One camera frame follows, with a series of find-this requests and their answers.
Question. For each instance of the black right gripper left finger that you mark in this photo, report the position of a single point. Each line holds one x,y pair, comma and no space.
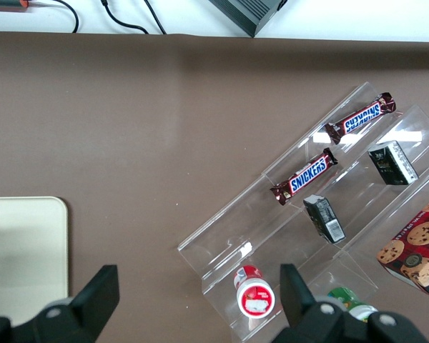
93,296

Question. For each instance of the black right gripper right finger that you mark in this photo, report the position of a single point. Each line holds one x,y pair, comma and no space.
296,293

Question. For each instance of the cream plastic tray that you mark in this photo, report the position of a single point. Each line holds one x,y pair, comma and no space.
25,246

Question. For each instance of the red white yoghurt bottle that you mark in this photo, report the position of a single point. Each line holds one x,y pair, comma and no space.
254,294

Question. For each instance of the green white yoghurt bottle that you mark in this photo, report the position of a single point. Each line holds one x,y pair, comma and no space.
348,298

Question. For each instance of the clear acrylic stepped stand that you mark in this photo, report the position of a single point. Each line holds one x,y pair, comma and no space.
257,228

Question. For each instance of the small black carton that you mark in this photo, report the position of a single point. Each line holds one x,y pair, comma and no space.
393,162
324,219

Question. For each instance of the brown Snickers bar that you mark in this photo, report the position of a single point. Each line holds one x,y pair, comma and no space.
359,118
304,177

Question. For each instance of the red cookie box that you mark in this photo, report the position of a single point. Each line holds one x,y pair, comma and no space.
418,250

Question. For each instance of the dark grey ribbed box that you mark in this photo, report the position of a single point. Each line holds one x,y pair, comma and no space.
250,14

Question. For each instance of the orange tipped tool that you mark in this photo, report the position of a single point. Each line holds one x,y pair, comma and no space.
7,3

